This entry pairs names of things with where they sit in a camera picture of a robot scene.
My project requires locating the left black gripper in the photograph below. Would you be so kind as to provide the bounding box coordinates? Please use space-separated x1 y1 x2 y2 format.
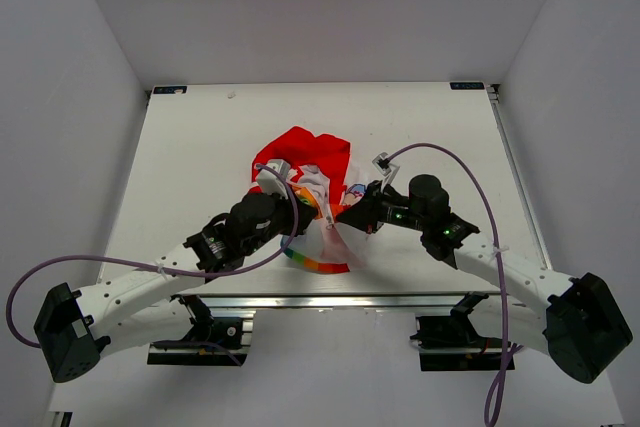
242 185 317 256

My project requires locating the left blue corner label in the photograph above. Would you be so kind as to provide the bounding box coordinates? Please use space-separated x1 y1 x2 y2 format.
152 85 187 95

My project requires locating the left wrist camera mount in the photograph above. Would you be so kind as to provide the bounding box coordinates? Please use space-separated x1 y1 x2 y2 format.
255 159 291 198

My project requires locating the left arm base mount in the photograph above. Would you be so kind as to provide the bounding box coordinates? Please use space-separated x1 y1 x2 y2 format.
147 295 255 367

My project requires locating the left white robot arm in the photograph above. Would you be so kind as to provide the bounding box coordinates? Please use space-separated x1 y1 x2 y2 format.
34 193 319 383

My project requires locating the right blue corner label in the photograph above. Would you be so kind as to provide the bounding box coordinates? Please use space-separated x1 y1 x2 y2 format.
449 81 485 91

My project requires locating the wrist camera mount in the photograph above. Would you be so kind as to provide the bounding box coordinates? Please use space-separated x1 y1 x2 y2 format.
255 159 291 198
372 152 400 190

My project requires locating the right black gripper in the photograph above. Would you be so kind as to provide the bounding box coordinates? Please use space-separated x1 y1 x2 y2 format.
337 180 429 234

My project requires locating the aluminium front rail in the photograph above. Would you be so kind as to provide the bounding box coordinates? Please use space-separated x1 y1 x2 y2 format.
89 291 569 312

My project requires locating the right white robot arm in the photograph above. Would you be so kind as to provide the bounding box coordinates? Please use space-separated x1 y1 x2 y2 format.
335 174 633 384

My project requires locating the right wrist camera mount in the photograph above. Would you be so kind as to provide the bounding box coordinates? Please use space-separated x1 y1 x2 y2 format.
372 152 400 190

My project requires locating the colourful children's zip jacket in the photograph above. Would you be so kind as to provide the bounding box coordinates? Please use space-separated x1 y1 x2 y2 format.
252 126 372 275

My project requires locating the blue corner label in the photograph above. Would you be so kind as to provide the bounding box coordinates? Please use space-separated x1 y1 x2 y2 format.
152 85 187 95
449 81 485 91

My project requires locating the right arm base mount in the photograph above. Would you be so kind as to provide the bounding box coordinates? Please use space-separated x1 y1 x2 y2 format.
409 292 501 372

